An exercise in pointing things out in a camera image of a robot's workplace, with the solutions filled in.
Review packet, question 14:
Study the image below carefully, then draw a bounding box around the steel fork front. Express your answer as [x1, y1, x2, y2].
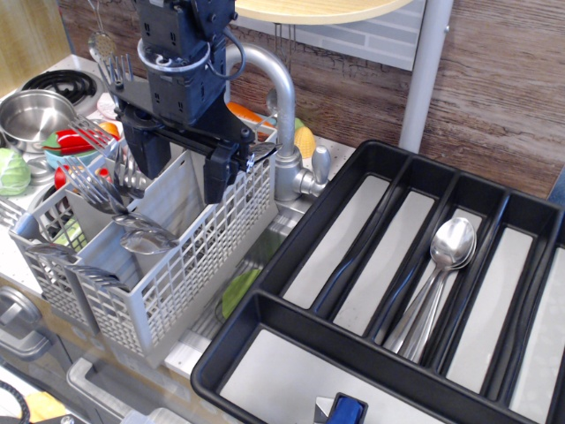
[62, 156, 128, 215]

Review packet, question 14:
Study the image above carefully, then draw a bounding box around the steel spoon in tray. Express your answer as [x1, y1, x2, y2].
[383, 217, 477, 363]

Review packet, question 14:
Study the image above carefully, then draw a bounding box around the grey plastic cutlery basket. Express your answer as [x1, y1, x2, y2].
[11, 150, 277, 367]

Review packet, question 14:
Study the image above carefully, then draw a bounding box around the blue object bottom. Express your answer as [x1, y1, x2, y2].
[313, 392, 368, 424]

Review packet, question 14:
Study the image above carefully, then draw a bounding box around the black cutlery tray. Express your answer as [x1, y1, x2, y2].
[191, 140, 564, 423]

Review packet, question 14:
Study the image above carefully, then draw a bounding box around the black stove burner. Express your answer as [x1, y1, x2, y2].
[21, 70, 98, 105]

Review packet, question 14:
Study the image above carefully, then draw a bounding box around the grey vertical post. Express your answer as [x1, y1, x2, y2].
[399, 0, 454, 153]

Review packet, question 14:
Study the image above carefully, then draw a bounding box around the silver toy faucet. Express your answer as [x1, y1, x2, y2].
[226, 43, 331, 201]

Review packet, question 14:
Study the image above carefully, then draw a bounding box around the orange toy carrot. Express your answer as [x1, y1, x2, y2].
[227, 102, 274, 128]

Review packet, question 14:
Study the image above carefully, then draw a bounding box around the round wooden shelf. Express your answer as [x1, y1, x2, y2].
[235, 0, 411, 25]

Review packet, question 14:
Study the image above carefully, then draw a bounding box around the red toy pepper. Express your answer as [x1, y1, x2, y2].
[54, 129, 100, 152]

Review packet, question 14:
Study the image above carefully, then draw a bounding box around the steel pot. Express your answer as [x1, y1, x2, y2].
[1, 89, 77, 154]

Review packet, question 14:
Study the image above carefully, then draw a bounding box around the green toy plate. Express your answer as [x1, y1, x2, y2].
[221, 269, 261, 319]

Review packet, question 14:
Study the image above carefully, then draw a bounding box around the big steel spoon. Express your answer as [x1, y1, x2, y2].
[120, 230, 178, 255]

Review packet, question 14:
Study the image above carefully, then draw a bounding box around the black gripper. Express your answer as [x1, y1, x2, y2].
[113, 80, 254, 204]

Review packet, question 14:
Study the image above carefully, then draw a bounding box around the green toy cabbage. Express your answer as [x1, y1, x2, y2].
[1, 148, 31, 196]

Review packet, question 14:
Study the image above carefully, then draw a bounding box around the steel fork left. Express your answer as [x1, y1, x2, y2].
[69, 115, 119, 156]

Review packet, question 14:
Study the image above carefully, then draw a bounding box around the steel fork tall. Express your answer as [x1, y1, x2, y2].
[98, 54, 135, 95]

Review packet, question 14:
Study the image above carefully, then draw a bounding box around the yellow toy corn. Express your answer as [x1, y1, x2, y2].
[294, 126, 316, 159]

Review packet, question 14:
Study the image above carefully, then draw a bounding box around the hanging steel skimmer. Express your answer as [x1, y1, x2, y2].
[87, 0, 116, 63]

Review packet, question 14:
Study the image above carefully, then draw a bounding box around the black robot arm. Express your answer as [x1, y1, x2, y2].
[104, 1, 253, 204]

